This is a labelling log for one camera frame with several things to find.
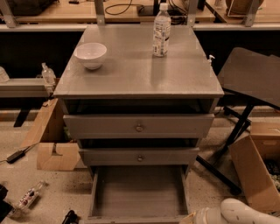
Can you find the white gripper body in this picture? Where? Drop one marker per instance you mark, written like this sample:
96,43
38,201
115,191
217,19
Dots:
201,218

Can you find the cardboard box at right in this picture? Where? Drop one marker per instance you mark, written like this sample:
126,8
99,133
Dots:
248,155

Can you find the black folding side table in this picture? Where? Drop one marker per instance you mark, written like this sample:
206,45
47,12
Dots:
251,75

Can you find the plastic bottle on floor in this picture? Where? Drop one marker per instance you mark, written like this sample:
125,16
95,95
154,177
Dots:
24,204

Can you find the white ceramic bowl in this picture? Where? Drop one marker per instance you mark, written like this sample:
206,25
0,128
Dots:
90,55

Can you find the black power adapter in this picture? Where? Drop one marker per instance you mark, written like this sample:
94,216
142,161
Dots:
17,155

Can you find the clear bottle far left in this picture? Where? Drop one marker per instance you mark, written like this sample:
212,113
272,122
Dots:
3,75

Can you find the sanitizer bottle on shelf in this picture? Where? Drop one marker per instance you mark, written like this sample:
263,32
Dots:
48,74

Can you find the grey drawer cabinet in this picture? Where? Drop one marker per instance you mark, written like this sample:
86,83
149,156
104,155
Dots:
132,81

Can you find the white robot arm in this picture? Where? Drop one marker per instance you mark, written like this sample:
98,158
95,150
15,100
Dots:
230,211

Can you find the cardboard box at left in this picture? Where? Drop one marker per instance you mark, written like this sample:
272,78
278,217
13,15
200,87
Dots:
54,153

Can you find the cardboard box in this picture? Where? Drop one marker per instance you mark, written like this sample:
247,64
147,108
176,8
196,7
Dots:
248,155
54,153

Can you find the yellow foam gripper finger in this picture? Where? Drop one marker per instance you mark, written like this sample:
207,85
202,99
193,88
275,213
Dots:
189,219

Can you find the black device left edge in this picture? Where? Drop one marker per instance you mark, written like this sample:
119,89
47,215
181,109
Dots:
5,207

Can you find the grey bottom drawer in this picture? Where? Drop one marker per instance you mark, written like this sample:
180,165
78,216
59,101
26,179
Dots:
148,194

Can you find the grey middle drawer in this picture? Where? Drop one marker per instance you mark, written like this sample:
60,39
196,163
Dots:
138,156

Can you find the small white pump bottle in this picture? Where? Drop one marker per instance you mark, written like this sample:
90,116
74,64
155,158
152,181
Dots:
210,59

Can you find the grey drawer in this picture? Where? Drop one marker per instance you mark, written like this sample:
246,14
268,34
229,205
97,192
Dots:
138,156
138,126
148,194

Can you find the grey top drawer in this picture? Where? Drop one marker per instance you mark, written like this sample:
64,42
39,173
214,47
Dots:
138,126

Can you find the black object bottom edge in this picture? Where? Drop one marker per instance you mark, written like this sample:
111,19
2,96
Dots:
70,218

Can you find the grey low shelf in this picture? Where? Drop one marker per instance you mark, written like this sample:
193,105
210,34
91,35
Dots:
26,87

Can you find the clear plastic water bottle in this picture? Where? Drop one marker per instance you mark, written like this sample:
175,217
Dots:
161,31

